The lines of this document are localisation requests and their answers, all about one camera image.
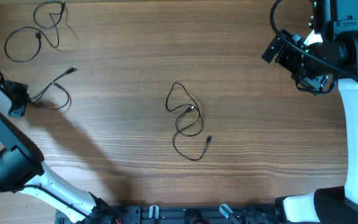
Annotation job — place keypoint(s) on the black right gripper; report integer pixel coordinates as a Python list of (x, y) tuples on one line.
[(284, 59)]

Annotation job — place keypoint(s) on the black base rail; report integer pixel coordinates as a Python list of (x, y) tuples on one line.
[(197, 214)]

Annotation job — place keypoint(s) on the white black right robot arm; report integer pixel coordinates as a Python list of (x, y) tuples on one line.
[(326, 60)]

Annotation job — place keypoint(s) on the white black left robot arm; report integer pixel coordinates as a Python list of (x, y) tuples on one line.
[(23, 169)]

